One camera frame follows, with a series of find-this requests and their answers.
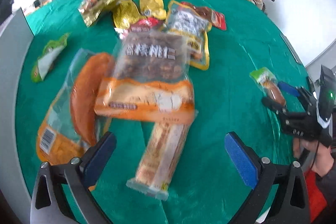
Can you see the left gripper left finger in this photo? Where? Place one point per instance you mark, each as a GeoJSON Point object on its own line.
{"type": "Point", "coordinates": [49, 203]}

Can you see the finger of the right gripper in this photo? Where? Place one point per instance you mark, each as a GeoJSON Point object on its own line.
{"type": "Point", "coordinates": [302, 94]}
{"type": "Point", "coordinates": [274, 106]}

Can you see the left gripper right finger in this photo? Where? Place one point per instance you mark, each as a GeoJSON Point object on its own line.
{"type": "Point", "coordinates": [290, 204]}

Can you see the small green brown packet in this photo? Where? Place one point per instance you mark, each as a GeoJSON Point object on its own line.
{"type": "Point", "coordinates": [267, 82]}

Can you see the long beige biscuit pack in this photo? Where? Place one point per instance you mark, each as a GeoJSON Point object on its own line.
{"type": "Point", "coordinates": [159, 161]}

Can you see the yellow snack pouch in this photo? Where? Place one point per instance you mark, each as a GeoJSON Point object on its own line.
{"type": "Point", "coordinates": [153, 8]}

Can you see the person right hand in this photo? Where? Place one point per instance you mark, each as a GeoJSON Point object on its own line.
{"type": "Point", "coordinates": [319, 158]}

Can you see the grey phone on cloth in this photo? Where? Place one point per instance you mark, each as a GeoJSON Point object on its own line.
{"type": "Point", "coordinates": [290, 47]}

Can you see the orange sausage clear pack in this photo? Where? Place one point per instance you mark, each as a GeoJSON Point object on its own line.
{"type": "Point", "coordinates": [71, 126]}

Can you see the red brown snack packet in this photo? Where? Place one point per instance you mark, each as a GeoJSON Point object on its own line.
{"type": "Point", "coordinates": [217, 19]}

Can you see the green table cloth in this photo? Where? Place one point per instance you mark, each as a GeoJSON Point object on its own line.
{"type": "Point", "coordinates": [206, 187]}

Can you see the walnut snack bag orange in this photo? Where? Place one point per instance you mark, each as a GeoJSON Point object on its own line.
{"type": "Point", "coordinates": [149, 80]}

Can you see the yellow bordered clear bag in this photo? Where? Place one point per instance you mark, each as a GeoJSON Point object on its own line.
{"type": "Point", "coordinates": [185, 21]}

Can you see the red gold small packet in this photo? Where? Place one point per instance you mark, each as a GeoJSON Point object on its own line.
{"type": "Point", "coordinates": [143, 25]}

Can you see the green white small packet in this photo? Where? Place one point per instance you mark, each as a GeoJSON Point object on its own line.
{"type": "Point", "coordinates": [45, 61]}

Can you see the gold foil snack bag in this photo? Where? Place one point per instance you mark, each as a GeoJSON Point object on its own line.
{"type": "Point", "coordinates": [125, 13]}

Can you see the green gold snack bag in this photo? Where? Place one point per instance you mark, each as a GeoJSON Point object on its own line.
{"type": "Point", "coordinates": [91, 10]}

